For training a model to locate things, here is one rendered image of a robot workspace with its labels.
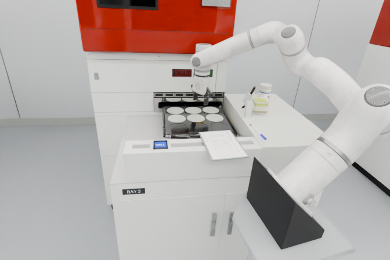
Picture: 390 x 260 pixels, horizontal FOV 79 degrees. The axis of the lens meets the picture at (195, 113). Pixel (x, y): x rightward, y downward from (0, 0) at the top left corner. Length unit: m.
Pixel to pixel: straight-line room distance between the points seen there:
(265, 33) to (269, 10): 2.00
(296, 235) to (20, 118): 3.30
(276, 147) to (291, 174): 0.24
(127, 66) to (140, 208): 0.78
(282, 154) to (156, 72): 0.83
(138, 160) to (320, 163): 0.62
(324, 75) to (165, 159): 0.65
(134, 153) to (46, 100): 2.53
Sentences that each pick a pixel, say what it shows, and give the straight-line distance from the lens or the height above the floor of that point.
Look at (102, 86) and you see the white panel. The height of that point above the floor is 1.01.
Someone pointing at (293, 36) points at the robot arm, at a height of 1.39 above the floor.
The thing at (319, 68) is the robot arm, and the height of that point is 1.29.
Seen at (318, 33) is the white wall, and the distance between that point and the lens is 3.51.
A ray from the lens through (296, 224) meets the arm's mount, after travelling 0.80.
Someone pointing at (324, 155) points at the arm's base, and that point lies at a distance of 0.81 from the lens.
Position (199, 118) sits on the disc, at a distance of 1.32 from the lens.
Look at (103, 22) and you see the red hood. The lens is 1.36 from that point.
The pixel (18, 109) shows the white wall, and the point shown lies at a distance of 3.56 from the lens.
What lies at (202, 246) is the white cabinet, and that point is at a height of 0.39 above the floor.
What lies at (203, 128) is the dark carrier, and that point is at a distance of 1.21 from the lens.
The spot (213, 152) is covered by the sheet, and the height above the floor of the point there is 0.97.
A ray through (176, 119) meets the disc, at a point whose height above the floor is 0.90.
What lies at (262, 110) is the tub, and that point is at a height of 0.99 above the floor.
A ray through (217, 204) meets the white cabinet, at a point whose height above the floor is 0.67.
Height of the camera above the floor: 1.48
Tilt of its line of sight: 25 degrees down
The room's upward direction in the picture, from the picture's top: 3 degrees clockwise
